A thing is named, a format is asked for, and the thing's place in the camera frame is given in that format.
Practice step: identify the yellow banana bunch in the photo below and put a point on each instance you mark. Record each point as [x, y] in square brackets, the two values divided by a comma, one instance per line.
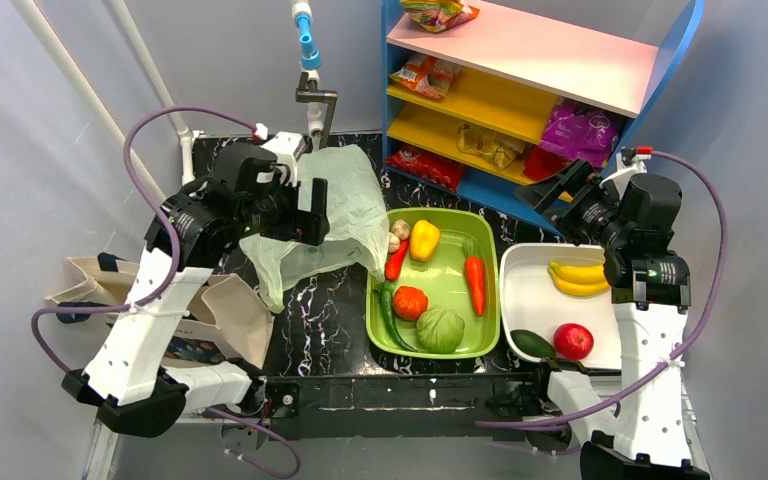
[578, 281]

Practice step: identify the garlic bulb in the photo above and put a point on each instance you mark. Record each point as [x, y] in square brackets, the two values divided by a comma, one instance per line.
[394, 243]
[401, 229]

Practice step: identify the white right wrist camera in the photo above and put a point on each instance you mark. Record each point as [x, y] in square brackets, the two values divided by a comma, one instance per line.
[629, 162]

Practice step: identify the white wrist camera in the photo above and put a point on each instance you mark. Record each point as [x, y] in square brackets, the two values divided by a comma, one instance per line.
[629, 162]
[288, 148]

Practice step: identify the red snack bag left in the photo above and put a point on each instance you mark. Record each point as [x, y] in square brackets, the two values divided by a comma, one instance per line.
[428, 166]

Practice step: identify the colourful shelf unit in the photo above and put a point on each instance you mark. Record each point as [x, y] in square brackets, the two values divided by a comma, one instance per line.
[515, 66]

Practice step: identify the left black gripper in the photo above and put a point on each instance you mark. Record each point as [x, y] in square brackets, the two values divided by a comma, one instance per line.
[295, 211]

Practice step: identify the snack bag on top shelf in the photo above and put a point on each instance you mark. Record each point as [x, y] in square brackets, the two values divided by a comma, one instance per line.
[439, 15]

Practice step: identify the orange snack bag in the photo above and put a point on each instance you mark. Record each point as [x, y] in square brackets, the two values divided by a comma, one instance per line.
[427, 75]

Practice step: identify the green cabbage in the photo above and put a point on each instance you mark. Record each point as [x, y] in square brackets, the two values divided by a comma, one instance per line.
[440, 330]

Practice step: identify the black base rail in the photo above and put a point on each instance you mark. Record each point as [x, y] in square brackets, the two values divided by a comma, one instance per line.
[391, 406]

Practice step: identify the red snack bag right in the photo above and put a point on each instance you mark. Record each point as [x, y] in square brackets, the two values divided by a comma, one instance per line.
[540, 165]

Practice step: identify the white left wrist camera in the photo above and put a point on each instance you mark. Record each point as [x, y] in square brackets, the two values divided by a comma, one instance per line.
[288, 148]

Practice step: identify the orange carrot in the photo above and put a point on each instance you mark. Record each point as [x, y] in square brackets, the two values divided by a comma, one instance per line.
[474, 273]

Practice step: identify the yellow bell pepper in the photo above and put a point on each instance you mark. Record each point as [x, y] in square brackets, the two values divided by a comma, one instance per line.
[424, 239]

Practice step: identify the garlic bulb lower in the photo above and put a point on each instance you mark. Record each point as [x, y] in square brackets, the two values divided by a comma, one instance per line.
[394, 243]

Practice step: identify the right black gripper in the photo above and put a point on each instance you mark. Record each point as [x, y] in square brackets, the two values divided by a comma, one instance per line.
[570, 206]

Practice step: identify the green plastic tray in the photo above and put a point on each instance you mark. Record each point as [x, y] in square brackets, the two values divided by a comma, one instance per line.
[444, 282]

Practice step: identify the green chili pepper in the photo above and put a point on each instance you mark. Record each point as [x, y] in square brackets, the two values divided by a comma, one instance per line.
[386, 293]

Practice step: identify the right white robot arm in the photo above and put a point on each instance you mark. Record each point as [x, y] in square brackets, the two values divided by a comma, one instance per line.
[650, 296]

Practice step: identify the dark green avocado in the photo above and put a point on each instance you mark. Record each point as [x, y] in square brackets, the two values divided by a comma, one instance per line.
[532, 344]

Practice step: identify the beige canvas tote bag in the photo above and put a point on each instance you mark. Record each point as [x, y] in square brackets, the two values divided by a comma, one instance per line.
[226, 320]

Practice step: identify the white plastic tray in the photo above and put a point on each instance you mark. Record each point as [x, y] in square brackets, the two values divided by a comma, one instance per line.
[530, 301]

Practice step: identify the yellow snack bag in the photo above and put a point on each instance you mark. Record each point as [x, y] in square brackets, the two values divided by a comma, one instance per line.
[493, 147]

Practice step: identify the garlic bulb upper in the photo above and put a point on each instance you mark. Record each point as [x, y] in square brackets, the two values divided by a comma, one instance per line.
[401, 229]

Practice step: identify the purple snack bag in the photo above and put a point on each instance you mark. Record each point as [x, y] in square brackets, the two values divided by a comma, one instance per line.
[578, 131]

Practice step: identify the translucent white plastic bag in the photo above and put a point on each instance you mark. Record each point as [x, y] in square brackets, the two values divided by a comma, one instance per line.
[359, 227]

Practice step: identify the red chili pepper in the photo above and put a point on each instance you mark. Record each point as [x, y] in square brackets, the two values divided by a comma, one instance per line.
[395, 261]

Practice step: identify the white pvc pipe frame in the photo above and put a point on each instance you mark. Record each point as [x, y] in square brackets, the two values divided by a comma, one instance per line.
[320, 103]

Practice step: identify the red orange tomato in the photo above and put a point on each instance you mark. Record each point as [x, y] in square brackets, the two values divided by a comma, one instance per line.
[409, 303]

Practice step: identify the red apple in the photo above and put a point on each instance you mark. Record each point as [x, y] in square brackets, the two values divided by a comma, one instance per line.
[573, 341]

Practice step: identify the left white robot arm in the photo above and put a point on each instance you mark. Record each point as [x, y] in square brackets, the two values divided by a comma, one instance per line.
[133, 393]

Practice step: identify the red snack bag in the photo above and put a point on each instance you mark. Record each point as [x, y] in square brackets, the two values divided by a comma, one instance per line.
[540, 165]
[428, 166]

